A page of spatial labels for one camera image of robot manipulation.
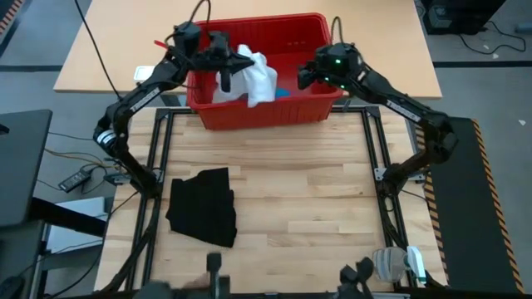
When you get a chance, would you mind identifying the beige wooden desk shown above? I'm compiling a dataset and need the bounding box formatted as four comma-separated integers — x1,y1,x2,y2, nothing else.
52,0,443,101

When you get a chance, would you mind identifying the white rectangular pad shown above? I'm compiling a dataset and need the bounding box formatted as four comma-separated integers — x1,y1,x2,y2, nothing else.
133,65,157,82

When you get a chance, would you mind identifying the black aluminium table frame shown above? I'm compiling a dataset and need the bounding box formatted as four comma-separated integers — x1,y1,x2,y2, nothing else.
98,105,451,299

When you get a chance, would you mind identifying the red plastic laundry bin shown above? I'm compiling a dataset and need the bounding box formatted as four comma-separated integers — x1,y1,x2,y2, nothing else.
185,12,346,132

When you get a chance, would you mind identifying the black floor cable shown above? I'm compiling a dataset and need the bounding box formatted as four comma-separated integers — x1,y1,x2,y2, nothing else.
456,19,528,56

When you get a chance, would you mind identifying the black cable bundle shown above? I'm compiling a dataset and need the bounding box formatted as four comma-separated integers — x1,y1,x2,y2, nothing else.
99,194,163,294
381,193,412,252

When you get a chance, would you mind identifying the black garment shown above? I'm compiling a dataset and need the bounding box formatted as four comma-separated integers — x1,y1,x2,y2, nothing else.
165,166,239,249

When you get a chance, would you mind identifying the black power adapter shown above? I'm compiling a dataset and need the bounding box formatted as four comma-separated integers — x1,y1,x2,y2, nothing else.
57,168,92,194

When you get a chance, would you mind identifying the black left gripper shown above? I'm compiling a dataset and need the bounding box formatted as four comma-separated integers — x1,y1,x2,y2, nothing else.
191,31,255,93

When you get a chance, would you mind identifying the black floor equipment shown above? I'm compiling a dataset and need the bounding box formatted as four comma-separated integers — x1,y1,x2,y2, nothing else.
421,0,509,37

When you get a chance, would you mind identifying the white and clear handheld device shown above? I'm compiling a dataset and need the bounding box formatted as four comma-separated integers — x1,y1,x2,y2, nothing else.
372,245,428,288

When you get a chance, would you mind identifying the black leader arm handle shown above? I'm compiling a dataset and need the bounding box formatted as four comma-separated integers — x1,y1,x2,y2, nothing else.
337,256,376,299
205,251,231,299

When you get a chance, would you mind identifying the black floor mat striped edge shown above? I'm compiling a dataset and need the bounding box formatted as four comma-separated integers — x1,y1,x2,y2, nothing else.
0,0,27,36
412,114,527,295

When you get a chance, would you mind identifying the black side tabletop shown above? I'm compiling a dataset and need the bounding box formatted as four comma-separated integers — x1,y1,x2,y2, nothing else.
0,108,54,228

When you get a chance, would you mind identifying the white garment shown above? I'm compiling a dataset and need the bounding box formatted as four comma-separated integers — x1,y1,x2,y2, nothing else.
211,43,278,109

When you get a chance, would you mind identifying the white box under side table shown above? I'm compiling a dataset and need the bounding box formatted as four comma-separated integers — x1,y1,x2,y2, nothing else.
44,196,110,255

